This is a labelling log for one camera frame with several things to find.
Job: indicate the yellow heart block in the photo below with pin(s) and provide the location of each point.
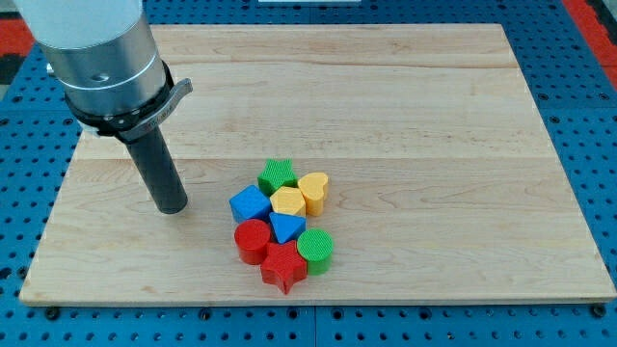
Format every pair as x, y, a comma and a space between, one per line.
314, 188

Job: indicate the green star block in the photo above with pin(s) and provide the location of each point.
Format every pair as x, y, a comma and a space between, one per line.
276, 174

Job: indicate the red star block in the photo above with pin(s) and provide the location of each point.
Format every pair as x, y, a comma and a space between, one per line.
283, 266

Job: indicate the wooden board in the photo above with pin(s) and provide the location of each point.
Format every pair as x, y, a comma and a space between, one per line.
445, 188

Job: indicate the yellow hexagon block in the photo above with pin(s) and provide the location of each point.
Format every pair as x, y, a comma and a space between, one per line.
289, 200

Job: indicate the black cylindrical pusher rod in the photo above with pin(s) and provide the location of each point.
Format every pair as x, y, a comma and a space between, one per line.
153, 161

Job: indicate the blue triangle block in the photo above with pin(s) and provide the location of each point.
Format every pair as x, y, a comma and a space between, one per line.
287, 227

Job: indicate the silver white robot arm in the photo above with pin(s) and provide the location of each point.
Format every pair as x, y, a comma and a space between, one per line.
104, 55

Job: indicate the green cylinder block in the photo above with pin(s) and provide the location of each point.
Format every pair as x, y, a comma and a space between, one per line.
316, 246

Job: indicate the red cylinder block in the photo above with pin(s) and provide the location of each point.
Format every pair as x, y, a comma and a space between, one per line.
251, 238

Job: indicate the blue cube block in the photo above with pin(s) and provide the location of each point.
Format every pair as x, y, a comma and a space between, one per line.
250, 203

